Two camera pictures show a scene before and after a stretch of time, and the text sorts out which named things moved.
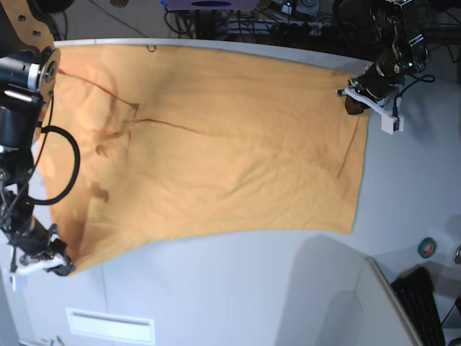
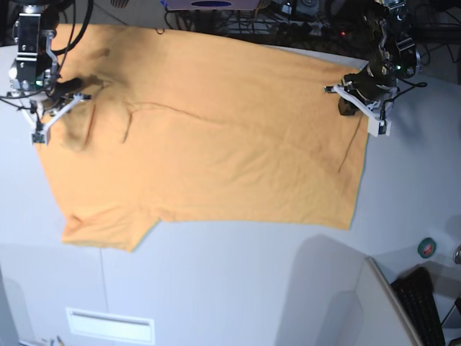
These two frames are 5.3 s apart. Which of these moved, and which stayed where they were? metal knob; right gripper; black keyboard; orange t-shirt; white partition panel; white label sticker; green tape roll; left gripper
Moved: right gripper; orange t-shirt; left gripper
Stayed: metal knob; white partition panel; white label sticker; black keyboard; green tape roll
